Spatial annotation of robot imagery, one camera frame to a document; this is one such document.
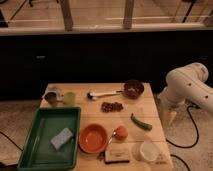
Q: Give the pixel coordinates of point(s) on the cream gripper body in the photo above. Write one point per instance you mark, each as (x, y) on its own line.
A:
(168, 114)

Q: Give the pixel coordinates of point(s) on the purple grape bunch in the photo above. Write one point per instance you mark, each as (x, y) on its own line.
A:
(111, 107)

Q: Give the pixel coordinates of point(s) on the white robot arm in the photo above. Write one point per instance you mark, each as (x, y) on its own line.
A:
(185, 83)

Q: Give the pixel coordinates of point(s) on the dark maroon bowl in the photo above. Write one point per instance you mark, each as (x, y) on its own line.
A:
(133, 89)

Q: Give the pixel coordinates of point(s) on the red orange bowl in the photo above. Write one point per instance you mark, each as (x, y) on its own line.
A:
(93, 138)

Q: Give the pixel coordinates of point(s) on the green pepper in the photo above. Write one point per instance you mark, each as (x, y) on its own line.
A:
(143, 125)

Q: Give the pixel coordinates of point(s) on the orange fruit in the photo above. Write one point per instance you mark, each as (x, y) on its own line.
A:
(121, 133)

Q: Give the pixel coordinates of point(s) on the metal spoon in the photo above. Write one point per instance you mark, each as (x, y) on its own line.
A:
(111, 137)

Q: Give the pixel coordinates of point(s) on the tan box with dark base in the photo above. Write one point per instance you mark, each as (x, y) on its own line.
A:
(117, 155)

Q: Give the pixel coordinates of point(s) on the green cup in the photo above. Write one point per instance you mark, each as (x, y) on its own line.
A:
(69, 98)

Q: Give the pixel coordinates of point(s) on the blue grey sponge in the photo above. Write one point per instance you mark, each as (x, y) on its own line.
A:
(62, 138)

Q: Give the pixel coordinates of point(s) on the metal cup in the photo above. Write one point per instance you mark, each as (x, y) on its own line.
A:
(52, 96)

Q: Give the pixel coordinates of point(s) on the green plastic tray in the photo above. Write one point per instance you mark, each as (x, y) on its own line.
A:
(38, 152)

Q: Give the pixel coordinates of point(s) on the white handled brush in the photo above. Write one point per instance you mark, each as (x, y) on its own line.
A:
(96, 95)

